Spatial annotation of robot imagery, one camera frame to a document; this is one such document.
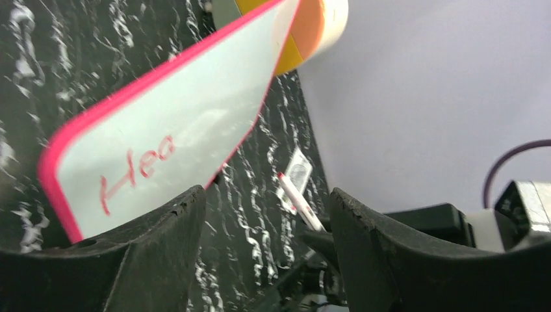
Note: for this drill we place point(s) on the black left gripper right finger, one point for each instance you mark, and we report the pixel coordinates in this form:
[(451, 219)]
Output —
[(388, 266)]

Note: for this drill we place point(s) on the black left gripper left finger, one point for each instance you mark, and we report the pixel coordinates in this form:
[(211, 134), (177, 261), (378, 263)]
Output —
[(146, 264)]

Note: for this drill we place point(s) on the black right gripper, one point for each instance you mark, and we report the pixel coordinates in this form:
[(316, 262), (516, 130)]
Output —
[(308, 285)]

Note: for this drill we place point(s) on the red whiteboard marker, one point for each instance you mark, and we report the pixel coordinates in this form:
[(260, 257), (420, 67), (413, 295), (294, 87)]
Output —
[(300, 204)]

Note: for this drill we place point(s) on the pink-framed whiteboard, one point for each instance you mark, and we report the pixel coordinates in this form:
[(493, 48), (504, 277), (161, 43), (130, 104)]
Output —
[(167, 131)]

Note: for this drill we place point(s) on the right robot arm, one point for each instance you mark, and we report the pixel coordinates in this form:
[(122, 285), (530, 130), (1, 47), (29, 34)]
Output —
[(479, 230)]

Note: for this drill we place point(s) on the white printed card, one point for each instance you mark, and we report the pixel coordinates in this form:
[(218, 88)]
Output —
[(299, 170)]

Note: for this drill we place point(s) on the white cylinder with orange face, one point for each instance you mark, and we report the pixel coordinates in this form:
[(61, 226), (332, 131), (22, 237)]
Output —
[(317, 26)]

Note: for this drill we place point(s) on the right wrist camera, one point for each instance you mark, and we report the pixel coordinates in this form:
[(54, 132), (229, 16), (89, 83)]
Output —
[(526, 205)]

